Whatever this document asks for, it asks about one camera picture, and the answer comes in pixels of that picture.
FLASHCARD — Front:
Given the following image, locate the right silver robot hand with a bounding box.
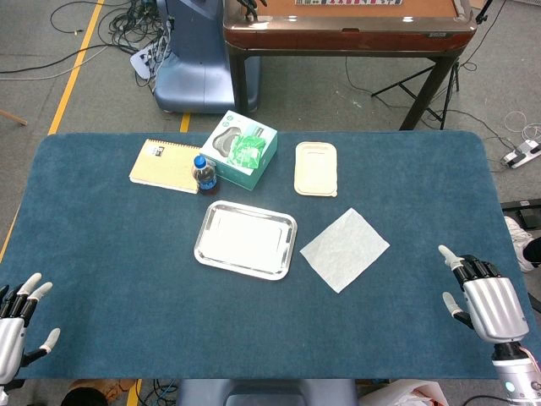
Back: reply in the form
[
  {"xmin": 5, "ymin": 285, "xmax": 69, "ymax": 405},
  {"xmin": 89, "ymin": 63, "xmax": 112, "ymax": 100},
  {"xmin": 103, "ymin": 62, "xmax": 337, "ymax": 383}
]
[{"xmin": 438, "ymin": 244, "xmax": 531, "ymax": 344}]

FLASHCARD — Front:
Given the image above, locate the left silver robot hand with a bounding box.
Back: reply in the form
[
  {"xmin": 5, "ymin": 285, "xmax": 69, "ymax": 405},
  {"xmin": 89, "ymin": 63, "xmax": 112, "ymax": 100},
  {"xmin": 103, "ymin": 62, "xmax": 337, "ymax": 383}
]
[{"xmin": 0, "ymin": 272, "xmax": 62, "ymax": 384}]

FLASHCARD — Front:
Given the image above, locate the white paper napkin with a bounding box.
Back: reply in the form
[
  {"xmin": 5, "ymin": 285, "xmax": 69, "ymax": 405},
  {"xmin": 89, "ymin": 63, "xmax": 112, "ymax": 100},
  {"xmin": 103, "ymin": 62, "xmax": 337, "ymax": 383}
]
[{"xmin": 299, "ymin": 207, "xmax": 391, "ymax": 294}]

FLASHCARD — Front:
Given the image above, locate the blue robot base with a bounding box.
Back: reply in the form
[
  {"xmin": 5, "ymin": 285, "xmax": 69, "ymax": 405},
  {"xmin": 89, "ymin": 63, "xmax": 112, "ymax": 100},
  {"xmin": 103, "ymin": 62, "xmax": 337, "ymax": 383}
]
[{"xmin": 153, "ymin": 0, "xmax": 261, "ymax": 114}]

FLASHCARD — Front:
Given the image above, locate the stainless steel tray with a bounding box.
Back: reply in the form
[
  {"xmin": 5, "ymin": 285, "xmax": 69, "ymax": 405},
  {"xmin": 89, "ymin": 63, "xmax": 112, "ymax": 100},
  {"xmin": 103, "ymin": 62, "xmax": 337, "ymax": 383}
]
[{"xmin": 193, "ymin": 200, "xmax": 298, "ymax": 283}]

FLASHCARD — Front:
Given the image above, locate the black trouser leg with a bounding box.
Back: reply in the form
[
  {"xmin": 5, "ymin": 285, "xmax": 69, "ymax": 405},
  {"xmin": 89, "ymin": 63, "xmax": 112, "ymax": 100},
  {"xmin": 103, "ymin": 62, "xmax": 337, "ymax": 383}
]
[{"xmin": 522, "ymin": 239, "xmax": 541, "ymax": 266}]

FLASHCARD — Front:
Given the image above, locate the white sneaker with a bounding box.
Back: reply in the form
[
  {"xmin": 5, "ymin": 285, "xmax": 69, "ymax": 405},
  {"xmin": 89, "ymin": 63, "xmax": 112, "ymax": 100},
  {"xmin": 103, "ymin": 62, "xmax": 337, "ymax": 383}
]
[{"xmin": 505, "ymin": 215, "xmax": 536, "ymax": 274}]

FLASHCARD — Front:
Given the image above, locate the black metal foot base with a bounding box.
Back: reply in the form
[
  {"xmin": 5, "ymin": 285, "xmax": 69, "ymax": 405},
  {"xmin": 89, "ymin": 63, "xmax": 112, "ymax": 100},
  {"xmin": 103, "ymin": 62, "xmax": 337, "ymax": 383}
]
[{"xmin": 500, "ymin": 198, "xmax": 541, "ymax": 232}]

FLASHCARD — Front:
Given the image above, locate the brown cardboard piece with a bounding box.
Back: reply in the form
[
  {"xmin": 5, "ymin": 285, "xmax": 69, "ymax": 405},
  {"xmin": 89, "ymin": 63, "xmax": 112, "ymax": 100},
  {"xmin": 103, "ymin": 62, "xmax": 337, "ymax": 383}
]
[{"xmin": 63, "ymin": 378, "xmax": 136, "ymax": 406}]

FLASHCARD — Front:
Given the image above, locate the wooden stick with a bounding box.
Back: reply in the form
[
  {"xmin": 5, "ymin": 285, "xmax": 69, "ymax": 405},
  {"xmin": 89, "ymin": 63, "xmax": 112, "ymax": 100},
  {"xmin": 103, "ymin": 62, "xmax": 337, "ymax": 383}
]
[{"xmin": 0, "ymin": 108, "xmax": 29, "ymax": 127}]

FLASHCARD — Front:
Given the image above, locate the beige plastic lid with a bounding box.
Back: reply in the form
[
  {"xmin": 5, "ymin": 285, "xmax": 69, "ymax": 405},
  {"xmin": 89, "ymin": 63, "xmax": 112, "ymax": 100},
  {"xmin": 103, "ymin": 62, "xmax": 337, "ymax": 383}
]
[{"xmin": 293, "ymin": 141, "xmax": 339, "ymax": 199}]

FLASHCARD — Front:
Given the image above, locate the black tripod stand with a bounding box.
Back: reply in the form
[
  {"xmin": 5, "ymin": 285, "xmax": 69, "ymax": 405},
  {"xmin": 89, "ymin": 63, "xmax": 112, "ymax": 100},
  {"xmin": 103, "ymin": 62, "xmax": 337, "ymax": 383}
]
[{"xmin": 370, "ymin": 0, "xmax": 495, "ymax": 130}]

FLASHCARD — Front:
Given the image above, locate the kraft spiral notebook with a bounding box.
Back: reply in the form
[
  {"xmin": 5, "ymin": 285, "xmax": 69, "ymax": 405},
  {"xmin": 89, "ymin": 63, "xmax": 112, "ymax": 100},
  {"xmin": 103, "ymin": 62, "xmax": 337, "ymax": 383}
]
[{"xmin": 128, "ymin": 138, "xmax": 203, "ymax": 195}]

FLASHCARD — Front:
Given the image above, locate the grey-blue robot torso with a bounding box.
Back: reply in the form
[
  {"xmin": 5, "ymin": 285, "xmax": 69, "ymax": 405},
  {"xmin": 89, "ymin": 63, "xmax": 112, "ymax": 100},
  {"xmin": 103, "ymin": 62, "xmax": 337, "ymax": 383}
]
[{"xmin": 175, "ymin": 378, "xmax": 358, "ymax": 406}]

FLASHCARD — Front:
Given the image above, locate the cola bottle blue cap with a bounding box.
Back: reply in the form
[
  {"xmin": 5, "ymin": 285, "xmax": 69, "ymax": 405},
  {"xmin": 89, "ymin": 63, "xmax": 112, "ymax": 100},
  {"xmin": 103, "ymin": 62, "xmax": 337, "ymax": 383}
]
[{"xmin": 190, "ymin": 154, "xmax": 219, "ymax": 197}]

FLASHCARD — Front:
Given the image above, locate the teal product box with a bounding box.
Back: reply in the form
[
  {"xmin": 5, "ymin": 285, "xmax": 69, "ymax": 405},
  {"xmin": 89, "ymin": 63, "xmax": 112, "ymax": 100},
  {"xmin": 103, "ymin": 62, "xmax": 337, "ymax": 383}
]
[{"xmin": 199, "ymin": 110, "xmax": 279, "ymax": 190}]

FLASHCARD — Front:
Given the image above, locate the green plastic packet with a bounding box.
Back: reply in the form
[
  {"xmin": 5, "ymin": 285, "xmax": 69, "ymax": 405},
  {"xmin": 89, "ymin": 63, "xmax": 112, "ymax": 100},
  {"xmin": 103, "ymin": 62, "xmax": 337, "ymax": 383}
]
[{"xmin": 225, "ymin": 134, "xmax": 266, "ymax": 169}]

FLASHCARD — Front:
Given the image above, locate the white multi-plug power strip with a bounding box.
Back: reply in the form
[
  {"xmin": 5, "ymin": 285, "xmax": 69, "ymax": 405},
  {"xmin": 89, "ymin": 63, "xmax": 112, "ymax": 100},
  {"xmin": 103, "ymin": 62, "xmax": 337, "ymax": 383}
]
[{"xmin": 129, "ymin": 44, "xmax": 164, "ymax": 81}]

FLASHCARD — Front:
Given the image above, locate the brown mahjong table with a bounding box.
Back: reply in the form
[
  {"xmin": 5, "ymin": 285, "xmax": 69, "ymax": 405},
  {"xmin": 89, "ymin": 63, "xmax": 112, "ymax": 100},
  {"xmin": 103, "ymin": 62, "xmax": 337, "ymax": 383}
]
[{"xmin": 222, "ymin": 0, "xmax": 478, "ymax": 131}]

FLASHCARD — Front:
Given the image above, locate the face-up mahjong tile row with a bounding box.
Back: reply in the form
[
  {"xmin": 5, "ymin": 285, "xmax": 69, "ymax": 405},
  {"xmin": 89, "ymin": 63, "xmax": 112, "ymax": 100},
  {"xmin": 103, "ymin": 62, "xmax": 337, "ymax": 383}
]
[{"xmin": 294, "ymin": 0, "xmax": 404, "ymax": 7}]

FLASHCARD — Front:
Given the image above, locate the black fingered robot hand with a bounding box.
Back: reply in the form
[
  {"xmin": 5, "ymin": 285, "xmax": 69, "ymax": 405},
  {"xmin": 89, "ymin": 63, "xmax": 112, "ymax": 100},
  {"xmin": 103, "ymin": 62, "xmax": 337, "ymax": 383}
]
[{"xmin": 236, "ymin": 0, "xmax": 268, "ymax": 21}]

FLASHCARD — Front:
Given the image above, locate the black cable tangle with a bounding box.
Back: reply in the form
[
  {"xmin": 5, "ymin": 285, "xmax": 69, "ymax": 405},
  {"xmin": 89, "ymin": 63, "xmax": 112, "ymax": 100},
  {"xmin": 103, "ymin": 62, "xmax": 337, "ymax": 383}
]
[{"xmin": 50, "ymin": 0, "xmax": 174, "ymax": 88}]

